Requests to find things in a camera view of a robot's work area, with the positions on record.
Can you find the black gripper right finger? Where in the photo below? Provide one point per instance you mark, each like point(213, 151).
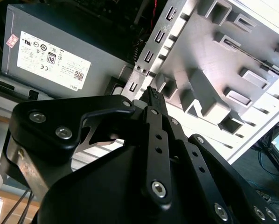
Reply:
point(200, 158)

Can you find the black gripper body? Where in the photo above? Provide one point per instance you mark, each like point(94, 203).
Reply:
point(102, 191)

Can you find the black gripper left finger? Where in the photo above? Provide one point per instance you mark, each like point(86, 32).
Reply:
point(88, 105)

